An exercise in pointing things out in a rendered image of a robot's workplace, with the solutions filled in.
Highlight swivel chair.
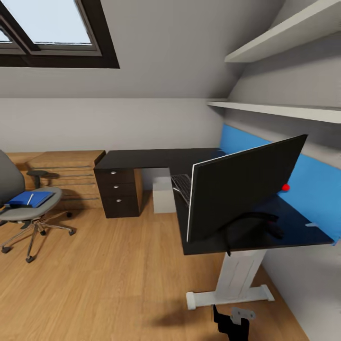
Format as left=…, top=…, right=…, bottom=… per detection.
left=0, top=148, right=74, bottom=263

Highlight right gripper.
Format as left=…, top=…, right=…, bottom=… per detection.
left=213, top=305, right=249, bottom=341

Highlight mouse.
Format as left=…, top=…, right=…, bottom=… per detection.
left=267, top=224, right=285, bottom=237

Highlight keyboard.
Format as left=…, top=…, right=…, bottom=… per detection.
left=171, top=174, right=192, bottom=206

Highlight monitor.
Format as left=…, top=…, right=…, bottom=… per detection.
left=187, top=134, right=308, bottom=256

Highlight folder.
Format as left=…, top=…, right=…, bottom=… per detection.
left=4, top=191, right=53, bottom=208

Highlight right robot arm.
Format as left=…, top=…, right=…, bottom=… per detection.
left=213, top=305, right=256, bottom=341

